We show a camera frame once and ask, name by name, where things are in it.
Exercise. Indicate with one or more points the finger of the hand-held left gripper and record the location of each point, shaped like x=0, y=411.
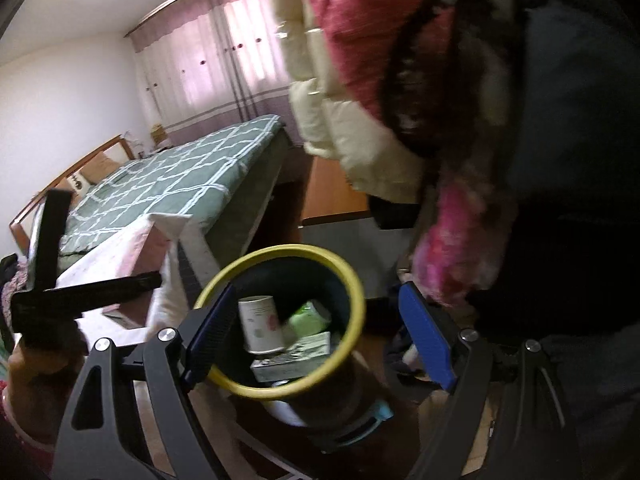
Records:
x=50, y=240
x=85, y=296

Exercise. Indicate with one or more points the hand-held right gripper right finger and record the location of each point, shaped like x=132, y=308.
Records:
x=425, y=335

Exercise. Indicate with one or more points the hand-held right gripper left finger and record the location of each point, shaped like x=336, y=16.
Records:
x=215, y=335

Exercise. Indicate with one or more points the white paper cup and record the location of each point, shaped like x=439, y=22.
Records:
x=257, y=320

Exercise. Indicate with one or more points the pale green cardboard box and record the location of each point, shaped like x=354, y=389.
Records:
x=290, y=360

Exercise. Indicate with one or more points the green-lidded clear jar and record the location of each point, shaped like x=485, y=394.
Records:
x=307, y=317

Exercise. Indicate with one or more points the yellow-rimmed trash bin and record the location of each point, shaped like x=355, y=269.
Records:
x=300, y=275

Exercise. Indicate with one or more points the person's left hand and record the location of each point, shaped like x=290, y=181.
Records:
x=45, y=352

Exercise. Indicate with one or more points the floral cloth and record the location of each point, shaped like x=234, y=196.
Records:
x=12, y=282

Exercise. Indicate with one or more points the white dotted tablecloth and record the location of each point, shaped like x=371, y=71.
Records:
x=125, y=255

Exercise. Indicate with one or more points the brown pillow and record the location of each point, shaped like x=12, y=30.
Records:
x=100, y=167

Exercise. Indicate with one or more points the black and blue object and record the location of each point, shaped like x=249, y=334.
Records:
x=370, y=422

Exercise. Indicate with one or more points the bed with green quilt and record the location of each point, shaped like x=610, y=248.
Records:
x=240, y=220

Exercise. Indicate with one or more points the green plaid duvet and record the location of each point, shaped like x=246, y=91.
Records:
x=175, y=175

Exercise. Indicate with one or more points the small cardboard box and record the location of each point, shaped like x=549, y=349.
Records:
x=157, y=133

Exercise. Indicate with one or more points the wooden desk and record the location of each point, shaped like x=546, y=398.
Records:
x=335, y=195

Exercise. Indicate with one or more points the cream down jacket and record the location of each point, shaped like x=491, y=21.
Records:
x=350, y=150

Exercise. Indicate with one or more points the dark padded jacket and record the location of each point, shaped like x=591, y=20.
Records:
x=575, y=160

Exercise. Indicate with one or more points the pink and white curtain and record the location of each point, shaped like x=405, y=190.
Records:
x=200, y=60

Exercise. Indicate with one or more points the pink dotted quilted jacket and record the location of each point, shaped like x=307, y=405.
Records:
x=360, y=35

